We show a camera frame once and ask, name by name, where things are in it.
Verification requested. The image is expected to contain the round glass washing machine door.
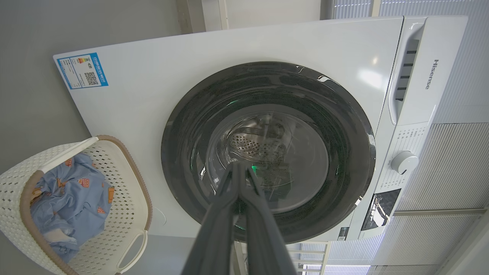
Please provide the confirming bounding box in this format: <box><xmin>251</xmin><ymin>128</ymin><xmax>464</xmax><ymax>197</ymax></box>
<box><xmin>161</xmin><ymin>62</ymin><xmax>376</xmax><ymax>245</ymax></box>

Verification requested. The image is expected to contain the perforated stainless steel drum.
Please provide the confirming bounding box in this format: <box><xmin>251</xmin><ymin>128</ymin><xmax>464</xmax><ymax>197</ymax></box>
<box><xmin>228</xmin><ymin>124</ymin><xmax>288</xmax><ymax>163</ymax></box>

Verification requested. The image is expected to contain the blue garment with orange print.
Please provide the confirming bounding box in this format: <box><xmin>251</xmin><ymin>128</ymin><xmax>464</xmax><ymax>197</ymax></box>
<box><xmin>42</xmin><ymin>218</ymin><xmax>100</xmax><ymax>263</ymax></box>
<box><xmin>30</xmin><ymin>154</ymin><xmax>115</xmax><ymax>245</ymax></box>

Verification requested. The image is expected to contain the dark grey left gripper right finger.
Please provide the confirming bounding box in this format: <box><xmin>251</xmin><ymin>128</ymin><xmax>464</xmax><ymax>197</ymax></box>
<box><xmin>241</xmin><ymin>163</ymin><xmax>296</xmax><ymax>275</ymax></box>

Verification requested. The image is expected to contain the white front-load washing machine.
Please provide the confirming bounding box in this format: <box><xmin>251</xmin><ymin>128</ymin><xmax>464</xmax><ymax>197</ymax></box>
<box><xmin>53</xmin><ymin>15</ymin><xmax>468</xmax><ymax>243</ymax></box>

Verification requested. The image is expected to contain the white perforated laundry basket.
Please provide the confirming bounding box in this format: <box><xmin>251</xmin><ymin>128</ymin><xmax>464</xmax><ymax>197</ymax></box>
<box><xmin>0</xmin><ymin>135</ymin><xmax>153</xmax><ymax>275</ymax></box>

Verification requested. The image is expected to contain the white detergent drawer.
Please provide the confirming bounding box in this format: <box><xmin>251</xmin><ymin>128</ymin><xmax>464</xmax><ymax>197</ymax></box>
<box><xmin>388</xmin><ymin>16</ymin><xmax>468</xmax><ymax>126</ymax></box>

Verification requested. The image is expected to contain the white control knob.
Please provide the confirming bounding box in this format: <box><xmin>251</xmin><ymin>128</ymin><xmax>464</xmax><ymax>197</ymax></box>
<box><xmin>390</xmin><ymin>150</ymin><xmax>419</xmax><ymax>175</ymax></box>

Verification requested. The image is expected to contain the blue energy label sticker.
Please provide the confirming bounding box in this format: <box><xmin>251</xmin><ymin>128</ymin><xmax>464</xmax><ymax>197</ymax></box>
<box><xmin>57</xmin><ymin>52</ymin><xmax>109</xmax><ymax>90</ymax></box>

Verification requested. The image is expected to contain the black display panel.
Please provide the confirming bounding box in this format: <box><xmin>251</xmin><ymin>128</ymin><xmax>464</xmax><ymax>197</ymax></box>
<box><xmin>361</xmin><ymin>188</ymin><xmax>402</xmax><ymax>231</ymax></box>

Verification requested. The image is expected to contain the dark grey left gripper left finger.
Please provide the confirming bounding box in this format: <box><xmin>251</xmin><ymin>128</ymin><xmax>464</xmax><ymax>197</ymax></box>
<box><xmin>181</xmin><ymin>162</ymin><xmax>240</xmax><ymax>275</ymax></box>

